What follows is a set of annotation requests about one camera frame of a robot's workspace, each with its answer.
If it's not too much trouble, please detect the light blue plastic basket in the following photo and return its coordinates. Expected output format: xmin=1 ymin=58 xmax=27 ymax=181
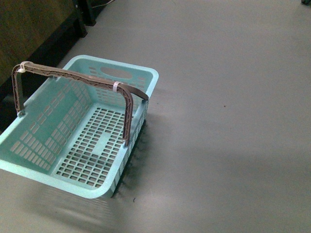
xmin=0 ymin=55 xmax=159 ymax=199

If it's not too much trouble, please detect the brown basket handle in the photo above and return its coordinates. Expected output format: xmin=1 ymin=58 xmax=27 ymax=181
xmin=12 ymin=61 xmax=149 ymax=147

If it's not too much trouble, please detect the white zip tie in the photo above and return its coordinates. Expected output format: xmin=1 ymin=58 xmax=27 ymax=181
xmin=17 ymin=61 xmax=27 ymax=73
xmin=112 ymin=81 xmax=120 ymax=93

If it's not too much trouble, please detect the white zip tie left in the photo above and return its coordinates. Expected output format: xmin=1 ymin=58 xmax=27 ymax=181
xmin=17 ymin=61 xmax=27 ymax=73

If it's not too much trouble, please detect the dark wooden shelf unit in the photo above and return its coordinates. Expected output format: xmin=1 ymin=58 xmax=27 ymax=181
xmin=0 ymin=0 xmax=96 ymax=99

